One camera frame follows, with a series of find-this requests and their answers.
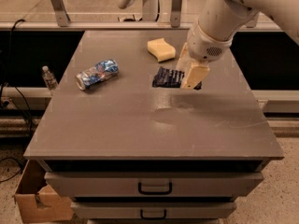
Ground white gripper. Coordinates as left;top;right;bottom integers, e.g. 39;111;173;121
176;21;233;90

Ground dark blue rxbar wrapper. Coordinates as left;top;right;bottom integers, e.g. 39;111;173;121
151;65;203;91

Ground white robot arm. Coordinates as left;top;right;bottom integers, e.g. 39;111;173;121
177;0;299;89

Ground yellow sponge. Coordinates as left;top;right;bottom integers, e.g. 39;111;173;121
148;38;176;63

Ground crushed blue soda can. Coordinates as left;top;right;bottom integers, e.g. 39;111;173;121
75;60;119;91

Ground grey drawer cabinet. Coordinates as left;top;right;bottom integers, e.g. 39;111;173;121
25;30;283;224

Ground clear plastic water bottle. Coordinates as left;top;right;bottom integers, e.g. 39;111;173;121
42;66;58;91

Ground upper grey drawer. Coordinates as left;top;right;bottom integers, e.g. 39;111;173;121
45;172;263;198

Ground grey drawer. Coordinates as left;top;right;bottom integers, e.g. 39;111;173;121
71;202;236;219
45;172;263;198

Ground lower grey drawer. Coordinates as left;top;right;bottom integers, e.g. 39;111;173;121
71;202;236;219

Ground brown cardboard box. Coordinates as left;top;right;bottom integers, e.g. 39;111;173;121
14;161;73;224

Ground middle metal bracket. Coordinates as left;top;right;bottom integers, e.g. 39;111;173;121
170;0;182;28

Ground black upper drawer handle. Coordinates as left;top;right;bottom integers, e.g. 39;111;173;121
137;182;173;195

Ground black drawer handle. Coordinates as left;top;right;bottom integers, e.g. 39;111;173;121
137;182;173;195
139;210;167;220

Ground left metal bracket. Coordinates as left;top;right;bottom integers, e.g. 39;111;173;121
50;0;70;27

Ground black lower drawer handle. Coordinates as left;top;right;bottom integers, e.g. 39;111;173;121
139;210;167;220

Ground black cable left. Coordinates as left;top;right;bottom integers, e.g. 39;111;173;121
0;18;36;138

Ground horizontal metal rail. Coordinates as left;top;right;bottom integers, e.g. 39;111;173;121
0;21;283;32

